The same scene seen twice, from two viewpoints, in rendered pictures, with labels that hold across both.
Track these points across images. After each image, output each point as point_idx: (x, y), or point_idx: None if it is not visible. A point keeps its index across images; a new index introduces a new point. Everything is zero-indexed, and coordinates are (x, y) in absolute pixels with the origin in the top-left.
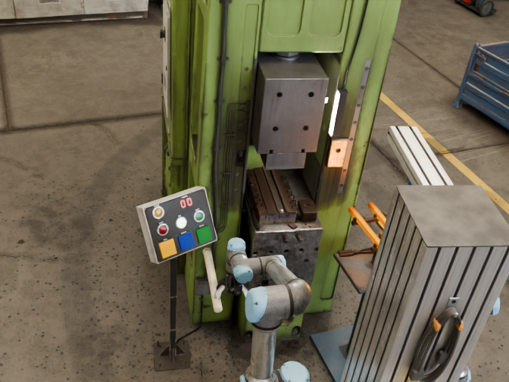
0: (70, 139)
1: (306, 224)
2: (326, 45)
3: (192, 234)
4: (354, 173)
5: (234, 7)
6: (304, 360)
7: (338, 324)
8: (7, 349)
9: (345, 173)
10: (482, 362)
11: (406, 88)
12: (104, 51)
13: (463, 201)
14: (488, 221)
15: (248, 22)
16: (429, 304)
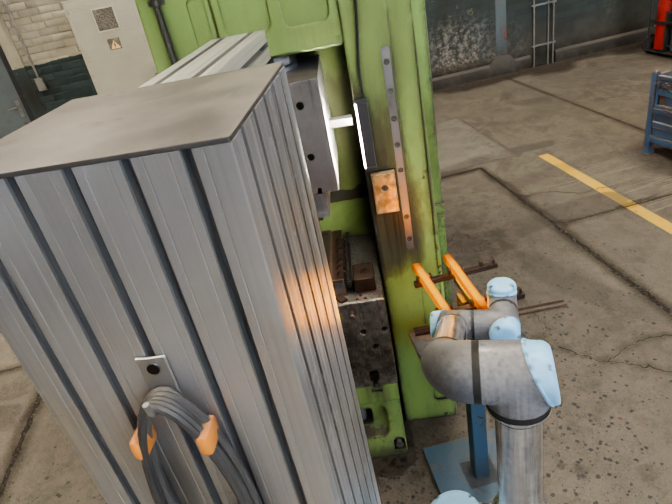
0: None
1: (361, 295)
2: (314, 37)
3: None
4: (423, 218)
5: (171, 9)
6: (411, 484)
7: (464, 431)
8: (72, 476)
9: (408, 220)
10: None
11: (580, 145)
12: None
13: (190, 91)
14: (197, 110)
15: (197, 26)
16: (94, 382)
